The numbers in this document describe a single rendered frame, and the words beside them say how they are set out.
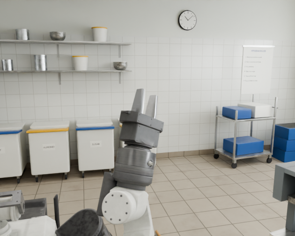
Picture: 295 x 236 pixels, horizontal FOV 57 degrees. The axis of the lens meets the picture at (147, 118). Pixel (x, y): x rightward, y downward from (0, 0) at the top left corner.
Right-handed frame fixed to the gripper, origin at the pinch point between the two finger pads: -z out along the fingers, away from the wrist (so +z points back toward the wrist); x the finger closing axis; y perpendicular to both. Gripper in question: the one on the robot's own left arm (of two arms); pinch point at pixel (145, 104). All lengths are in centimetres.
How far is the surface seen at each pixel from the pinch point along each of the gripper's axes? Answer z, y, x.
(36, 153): 15, 322, -136
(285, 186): 11, -7, -89
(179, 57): -185, 229, -297
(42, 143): 0, 315, -139
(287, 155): -53, 92, -460
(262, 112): -112, 117, -393
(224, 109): -109, 167, -362
